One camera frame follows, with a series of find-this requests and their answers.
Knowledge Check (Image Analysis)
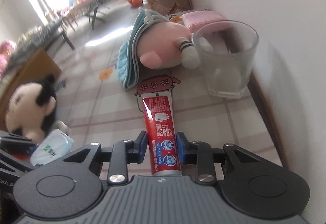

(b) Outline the checked plastic tablecloth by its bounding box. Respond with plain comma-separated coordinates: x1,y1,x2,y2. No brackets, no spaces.
49,9,284,179

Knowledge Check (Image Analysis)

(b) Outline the white wet wipe pack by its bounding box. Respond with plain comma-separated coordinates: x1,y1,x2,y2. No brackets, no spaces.
30,129,74,166

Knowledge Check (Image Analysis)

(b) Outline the pink sponge cloth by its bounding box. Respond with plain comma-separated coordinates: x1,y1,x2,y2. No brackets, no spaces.
181,10,225,33

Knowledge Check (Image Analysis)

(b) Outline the red toothpaste tube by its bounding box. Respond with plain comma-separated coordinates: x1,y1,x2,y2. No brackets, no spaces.
141,92,182,176

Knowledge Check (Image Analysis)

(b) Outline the pink plush toy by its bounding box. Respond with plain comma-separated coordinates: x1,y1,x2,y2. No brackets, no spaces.
135,22,200,70

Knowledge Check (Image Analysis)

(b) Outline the black-haired plush doll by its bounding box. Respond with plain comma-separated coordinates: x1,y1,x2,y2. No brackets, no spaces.
5,74,57,144

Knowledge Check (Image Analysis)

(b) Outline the cardboard box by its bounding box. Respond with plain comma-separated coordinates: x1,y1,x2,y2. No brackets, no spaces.
1,49,61,130

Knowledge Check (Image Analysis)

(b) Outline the blue folded towel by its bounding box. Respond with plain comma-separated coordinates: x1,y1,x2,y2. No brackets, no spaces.
116,9,169,91

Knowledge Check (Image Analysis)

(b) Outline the clear drinking glass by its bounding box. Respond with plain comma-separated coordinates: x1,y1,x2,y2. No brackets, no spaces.
192,20,260,99

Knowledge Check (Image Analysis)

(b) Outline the background folding table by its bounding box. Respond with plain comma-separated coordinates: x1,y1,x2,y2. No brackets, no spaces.
61,0,105,32

